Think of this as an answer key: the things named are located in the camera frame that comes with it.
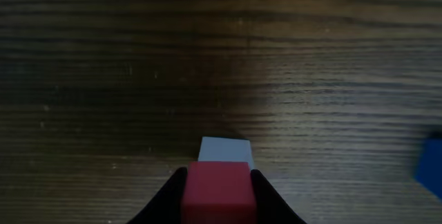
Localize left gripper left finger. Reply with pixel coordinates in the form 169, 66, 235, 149
126, 167, 189, 224

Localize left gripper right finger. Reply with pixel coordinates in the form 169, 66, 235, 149
250, 169, 307, 224

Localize red cube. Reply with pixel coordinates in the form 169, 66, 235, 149
180, 160, 258, 224

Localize white cube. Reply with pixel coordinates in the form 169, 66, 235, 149
197, 136, 256, 171

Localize blue cube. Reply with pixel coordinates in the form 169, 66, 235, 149
414, 136, 442, 201

